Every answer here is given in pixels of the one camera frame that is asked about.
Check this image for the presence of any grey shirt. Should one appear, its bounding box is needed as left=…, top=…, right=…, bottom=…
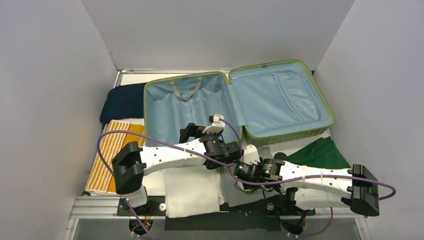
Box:
left=220, top=145, right=282, bottom=209

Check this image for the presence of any white shirt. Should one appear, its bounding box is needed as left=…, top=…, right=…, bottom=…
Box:
left=142, top=166, right=225, bottom=218

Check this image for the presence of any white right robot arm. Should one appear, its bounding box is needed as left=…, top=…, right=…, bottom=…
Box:
left=233, top=158, right=380, bottom=217

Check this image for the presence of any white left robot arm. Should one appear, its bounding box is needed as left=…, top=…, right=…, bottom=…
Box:
left=111, top=123, right=242, bottom=215

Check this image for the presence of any green suitcase with blue lining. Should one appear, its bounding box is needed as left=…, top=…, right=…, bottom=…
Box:
left=143, top=60, right=335, bottom=147

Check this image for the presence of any navy blue folded cloth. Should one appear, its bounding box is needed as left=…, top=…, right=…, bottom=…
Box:
left=99, top=82, right=147, bottom=124

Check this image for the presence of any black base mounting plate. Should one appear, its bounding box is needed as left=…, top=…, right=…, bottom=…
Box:
left=135, top=195, right=316, bottom=232

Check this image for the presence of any dark green cloth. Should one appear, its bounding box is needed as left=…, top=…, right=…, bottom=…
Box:
left=288, top=137, right=351, bottom=170

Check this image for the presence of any yellow striped towel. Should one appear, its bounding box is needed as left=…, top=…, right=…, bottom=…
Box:
left=85, top=120, right=145, bottom=196

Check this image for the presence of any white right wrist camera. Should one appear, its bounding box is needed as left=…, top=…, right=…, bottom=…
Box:
left=242, top=144, right=261, bottom=165

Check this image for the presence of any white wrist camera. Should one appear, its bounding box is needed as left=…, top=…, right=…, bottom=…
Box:
left=242, top=144, right=261, bottom=165
left=202, top=114, right=226, bottom=134

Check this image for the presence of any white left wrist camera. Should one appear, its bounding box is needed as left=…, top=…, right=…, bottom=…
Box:
left=202, top=114, right=226, bottom=134

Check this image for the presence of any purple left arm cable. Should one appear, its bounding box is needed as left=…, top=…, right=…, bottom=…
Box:
left=96, top=117, right=244, bottom=240

